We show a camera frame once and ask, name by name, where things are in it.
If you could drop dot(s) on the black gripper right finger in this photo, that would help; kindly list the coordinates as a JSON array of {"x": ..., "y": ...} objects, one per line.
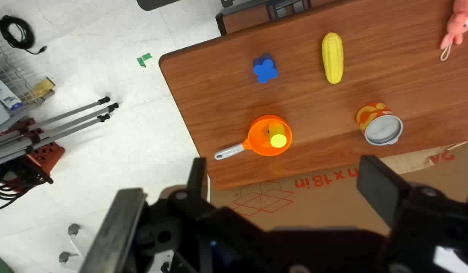
[{"x": 379, "y": 188}]

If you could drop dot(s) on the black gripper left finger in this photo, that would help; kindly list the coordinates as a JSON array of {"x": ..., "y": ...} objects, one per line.
[{"x": 198, "y": 180}]

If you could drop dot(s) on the yellow maize cob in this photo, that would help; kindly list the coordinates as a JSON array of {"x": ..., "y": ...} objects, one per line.
[{"x": 334, "y": 59}]

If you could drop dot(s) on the brown cardboard box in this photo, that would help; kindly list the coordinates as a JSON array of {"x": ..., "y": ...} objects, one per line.
[{"x": 315, "y": 203}]

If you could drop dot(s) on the orange yellow tin can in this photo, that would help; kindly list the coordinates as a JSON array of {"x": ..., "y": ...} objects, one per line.
[{"x": 369, "y": 118}]

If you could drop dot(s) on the small yellow cylinder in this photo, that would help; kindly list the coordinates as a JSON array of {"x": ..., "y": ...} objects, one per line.
[{"x": 279, "y": 141}]

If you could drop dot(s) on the blue flower-shaped block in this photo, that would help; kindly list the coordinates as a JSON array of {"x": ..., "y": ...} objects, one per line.
[{"x": 265, "y": 69}]

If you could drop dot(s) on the small grey caster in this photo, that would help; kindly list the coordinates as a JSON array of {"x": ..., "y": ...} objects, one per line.
[
  {"x": 75, "y": 230},
  {"x": 66, "y": 257}
]

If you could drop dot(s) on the red metal base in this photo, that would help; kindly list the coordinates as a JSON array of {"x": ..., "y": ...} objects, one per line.
[{"x": 46, "y": 154}]

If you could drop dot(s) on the small yellow box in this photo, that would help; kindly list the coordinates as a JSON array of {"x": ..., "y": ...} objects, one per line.
[{"x": 45, "y": 89}]

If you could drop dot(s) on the dark chair base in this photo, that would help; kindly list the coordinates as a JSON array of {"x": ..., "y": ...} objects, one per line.
[{"x": 156, "y": 4}]

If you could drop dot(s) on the orange cloth on table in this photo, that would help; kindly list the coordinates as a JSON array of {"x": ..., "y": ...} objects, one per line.
[{"x": 464, "y": 24}]

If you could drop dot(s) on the grey black tripod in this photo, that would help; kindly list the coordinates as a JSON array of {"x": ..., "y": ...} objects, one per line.
[{"x": 11, "y": 145}]

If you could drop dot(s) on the white blue box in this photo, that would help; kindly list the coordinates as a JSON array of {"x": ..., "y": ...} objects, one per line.
[{"x": 4, "y": 97}]

